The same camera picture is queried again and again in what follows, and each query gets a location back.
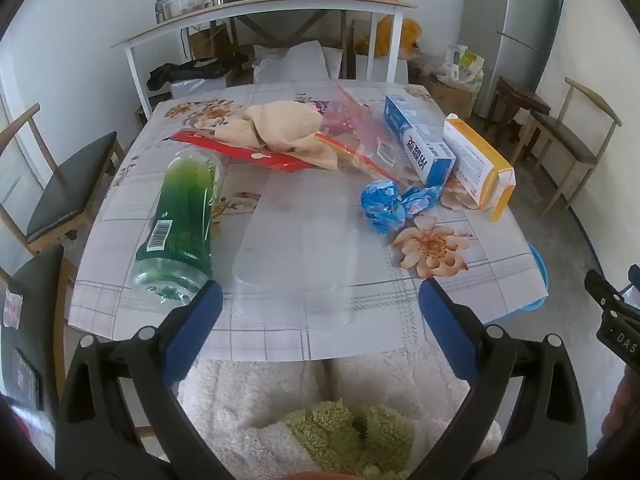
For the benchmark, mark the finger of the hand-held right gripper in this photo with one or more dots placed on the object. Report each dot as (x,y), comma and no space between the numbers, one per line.
(602,290)

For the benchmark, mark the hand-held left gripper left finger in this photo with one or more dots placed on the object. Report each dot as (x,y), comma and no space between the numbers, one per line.
(197,325)

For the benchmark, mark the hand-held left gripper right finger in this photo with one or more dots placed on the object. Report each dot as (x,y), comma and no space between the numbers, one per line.
(447,330)

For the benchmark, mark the blue plastic bin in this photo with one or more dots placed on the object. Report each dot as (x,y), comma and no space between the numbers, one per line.
(542,270)

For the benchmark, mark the blue white toothpaste box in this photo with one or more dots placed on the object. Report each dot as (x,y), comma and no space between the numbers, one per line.
(420,145)

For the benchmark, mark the clear zip bag red stripe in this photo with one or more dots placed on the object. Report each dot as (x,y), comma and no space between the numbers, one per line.
(360,130)

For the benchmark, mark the person's right hand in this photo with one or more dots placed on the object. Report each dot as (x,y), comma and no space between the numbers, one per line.
(627,405)

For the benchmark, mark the floral tablecloth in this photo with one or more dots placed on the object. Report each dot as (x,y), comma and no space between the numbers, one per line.
(425,285)

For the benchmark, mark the white fleece garment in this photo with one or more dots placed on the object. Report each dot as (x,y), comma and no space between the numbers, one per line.
(250,410)

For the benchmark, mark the green plastic bottle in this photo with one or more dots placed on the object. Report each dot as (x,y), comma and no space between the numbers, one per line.
(180,210)

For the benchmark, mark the clear plastic tray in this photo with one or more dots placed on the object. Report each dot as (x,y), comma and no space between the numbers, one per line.
(300,260)

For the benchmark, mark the crumpled blue wrapper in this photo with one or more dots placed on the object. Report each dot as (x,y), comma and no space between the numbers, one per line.
(385,205)

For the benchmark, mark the wooden chair dark seat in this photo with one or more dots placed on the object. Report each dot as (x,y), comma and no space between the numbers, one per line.
(565,135)
(70,185)
(35,280)

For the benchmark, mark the yellow white carton box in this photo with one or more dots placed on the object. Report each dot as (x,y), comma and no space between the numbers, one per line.
(475,160)

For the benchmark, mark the red snack packet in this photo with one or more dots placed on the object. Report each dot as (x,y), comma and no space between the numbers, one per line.
(240,152)

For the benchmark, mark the black smartphone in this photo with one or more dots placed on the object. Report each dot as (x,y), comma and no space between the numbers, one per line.
(27,377)

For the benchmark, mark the dark wooden stool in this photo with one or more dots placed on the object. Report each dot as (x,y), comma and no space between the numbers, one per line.
(515,92)

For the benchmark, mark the cardboard box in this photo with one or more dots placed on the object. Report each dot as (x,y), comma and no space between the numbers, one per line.
(450,97)

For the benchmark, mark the black clothes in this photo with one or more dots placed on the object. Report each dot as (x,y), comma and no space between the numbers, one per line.
(190,70)

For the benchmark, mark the white plastic bags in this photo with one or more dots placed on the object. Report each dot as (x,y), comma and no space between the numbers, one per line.
(462,67)

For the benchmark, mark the grey refrigerator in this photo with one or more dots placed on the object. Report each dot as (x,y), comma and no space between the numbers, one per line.
(520,20)

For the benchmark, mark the white pillow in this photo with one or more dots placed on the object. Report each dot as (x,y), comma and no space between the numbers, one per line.
(295,60)

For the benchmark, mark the yellow plush toy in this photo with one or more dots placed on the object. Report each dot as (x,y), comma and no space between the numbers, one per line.
(395,35)

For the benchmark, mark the white desk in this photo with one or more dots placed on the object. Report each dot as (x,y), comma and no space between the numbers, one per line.
(260,10)

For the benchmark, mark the clear glass container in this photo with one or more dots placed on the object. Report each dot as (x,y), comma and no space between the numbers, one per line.
(184,4)

